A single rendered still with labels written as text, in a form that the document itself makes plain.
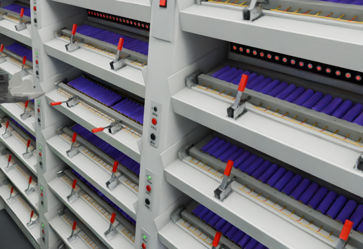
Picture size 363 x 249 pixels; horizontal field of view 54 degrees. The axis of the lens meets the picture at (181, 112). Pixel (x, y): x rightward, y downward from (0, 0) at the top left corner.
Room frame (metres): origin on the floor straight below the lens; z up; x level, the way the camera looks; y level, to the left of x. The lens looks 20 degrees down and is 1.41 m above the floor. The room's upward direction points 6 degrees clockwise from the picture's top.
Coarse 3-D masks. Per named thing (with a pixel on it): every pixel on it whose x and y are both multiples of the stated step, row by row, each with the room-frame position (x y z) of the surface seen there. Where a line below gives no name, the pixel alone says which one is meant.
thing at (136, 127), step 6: (60, 84) 1.31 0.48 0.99; (66, 90) 1.26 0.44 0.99; (72, 90) 1.25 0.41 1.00; (66, 96) 1.24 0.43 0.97; (78, 96) 1.20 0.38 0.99; (84, 96) 1.19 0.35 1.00; (84, 102) 1.18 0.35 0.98; (90, 102) 1.15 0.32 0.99; (96, 102) 1.14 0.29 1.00; (96, 108) 1.13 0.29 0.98; (102, 108) 1.10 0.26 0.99; (108, 108) 1.09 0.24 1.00; (108, 114) 1.07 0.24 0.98; (114, 114) 1.05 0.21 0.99; (120, 114) 1.05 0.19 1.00; (108, 120) 1.05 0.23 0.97; (114, 120) 1.04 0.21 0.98; (126, 120) 1.01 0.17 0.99; (132, 120) 1.01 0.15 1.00; (126, 126) 1.00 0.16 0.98; (132, 126) 0.98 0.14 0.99; (138, 126) 0.97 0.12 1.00; (138, 132) 0.97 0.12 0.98
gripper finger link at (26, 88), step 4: (24, 80) 0.91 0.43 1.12; (28, 80) 0.92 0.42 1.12; (24, 84) 0.91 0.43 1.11; (28, 84) 0.92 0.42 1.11; (32, 84) 0.92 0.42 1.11; (12, 88) 0.90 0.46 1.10; (16, 88) 0.90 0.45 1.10; (20, 88) 0.91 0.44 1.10; (24, 88) 0.91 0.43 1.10; (28, 88) 0.92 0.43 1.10; (32, 88) 0.92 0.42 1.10; (12, 92) 0.89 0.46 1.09; (16, 92) 0.90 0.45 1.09; (20, 92) 0.90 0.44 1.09; (24, 92) 0.91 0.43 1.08; (28, 92) 0.92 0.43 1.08; (32, 92) 0.92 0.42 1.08; (36, 92) 0.94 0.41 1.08; (40, 92) 0.94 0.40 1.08; (44, 92) 0.95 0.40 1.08; (28, 96) 0.91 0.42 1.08; (32, 96) 0.92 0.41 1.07; (36, 96) 0.93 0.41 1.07; (40, 96) 0.94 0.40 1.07
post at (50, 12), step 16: (32, 0) 1.34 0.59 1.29; (48, 0) 1.31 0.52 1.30; (32, 16) 1.35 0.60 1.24; (48, 16) 1.31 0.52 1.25; (64, 16) 1.36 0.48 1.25; (32, 32) 1.35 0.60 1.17; (32, 48) 1.36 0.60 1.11; (48, 64) 1.31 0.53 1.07; (64, 64) 1.36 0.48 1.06; (48, 112) 1.31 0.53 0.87; (48, 160) 1.30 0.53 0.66; (48, 192) 1.30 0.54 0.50; (48, 208) 1.30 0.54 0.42; (48, 224) 1.30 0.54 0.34; (48, 240) 1.30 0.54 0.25
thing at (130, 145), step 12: (72, 72) 1.38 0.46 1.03; (48, 84) 1.31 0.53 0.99; (48, 96) 1.27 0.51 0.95; (60, 96) 1.26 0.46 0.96; (60, 108) 1.22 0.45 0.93; (72, 108) 1.17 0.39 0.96; (84, 108) 1.16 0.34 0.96; (84, 120) 1.09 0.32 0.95; (96, 120) 1.07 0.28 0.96; (96, 132) 1.05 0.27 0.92; (108, 132) 1.00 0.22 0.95; (120, 132) 0.99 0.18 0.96; (120, 144) 0.95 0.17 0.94; (132, 144) 0.93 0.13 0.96; (132, 156) 0.92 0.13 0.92
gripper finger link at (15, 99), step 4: (4, 96) 0.87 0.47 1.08; (8, 96) 0.88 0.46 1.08; (12, 96) 0.88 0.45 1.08; (16, 96) 0.89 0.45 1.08; (20, 96) 0.89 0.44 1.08; (24, 96) 0.90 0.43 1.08; (0, 100) 0.86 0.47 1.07; (4, 100) 0.87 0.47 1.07; (8, 100) 0.87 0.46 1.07; (12, 100) 0.87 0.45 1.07; (16, 100) 0.88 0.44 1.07; (20, 100) 0.89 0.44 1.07; (24, 100) 0.90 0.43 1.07
